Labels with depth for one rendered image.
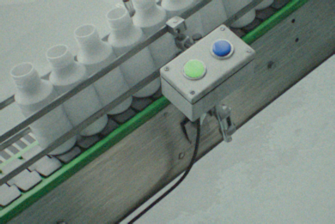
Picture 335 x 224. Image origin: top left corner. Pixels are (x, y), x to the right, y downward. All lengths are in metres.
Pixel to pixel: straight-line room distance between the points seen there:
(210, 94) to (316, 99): 1.60
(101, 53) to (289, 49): 0.42
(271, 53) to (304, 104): 1.30
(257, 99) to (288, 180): 1.04
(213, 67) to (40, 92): 0.28
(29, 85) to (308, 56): 0.60
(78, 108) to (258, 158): 1.41
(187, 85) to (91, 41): 0.19
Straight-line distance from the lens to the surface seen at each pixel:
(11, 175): 1.36
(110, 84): 1.40
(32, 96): 1.34
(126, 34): 1.39
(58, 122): 1.37
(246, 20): 1.54
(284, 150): 2.72
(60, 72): 1.35
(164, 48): 1.44
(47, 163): 1.41
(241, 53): 1.32
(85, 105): 1.38
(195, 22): 1.45
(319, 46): 1.68
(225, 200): 2.62
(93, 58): 1.37
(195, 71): 1.28
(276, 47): 1.59
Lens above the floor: 1.89
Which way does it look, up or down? 40 degrees down
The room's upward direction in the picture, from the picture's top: 17 degrees counter-clockwise
